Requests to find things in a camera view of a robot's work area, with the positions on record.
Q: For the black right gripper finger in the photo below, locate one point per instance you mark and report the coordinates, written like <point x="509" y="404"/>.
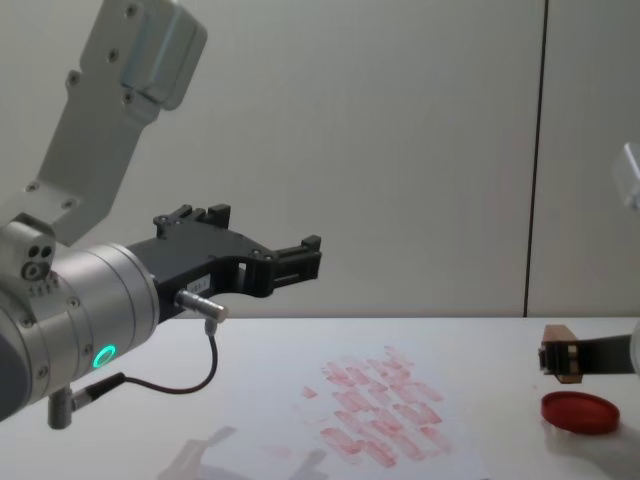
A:
<point x="605" y="356"/>

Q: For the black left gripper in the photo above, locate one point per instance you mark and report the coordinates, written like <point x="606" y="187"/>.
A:
<point x="200" y="260"/>

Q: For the wooden stamp block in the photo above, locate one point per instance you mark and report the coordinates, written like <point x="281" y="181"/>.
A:
<point x="564" y="334"/>

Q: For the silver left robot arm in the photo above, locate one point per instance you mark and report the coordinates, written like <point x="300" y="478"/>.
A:
<point x="85" y="295"/>

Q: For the round red ink pad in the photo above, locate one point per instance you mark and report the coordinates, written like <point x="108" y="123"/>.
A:
<point x="580" y="412"/>

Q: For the white paper red stamp marks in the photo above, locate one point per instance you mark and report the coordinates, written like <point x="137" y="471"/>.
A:
<point x="380" y="400"/>

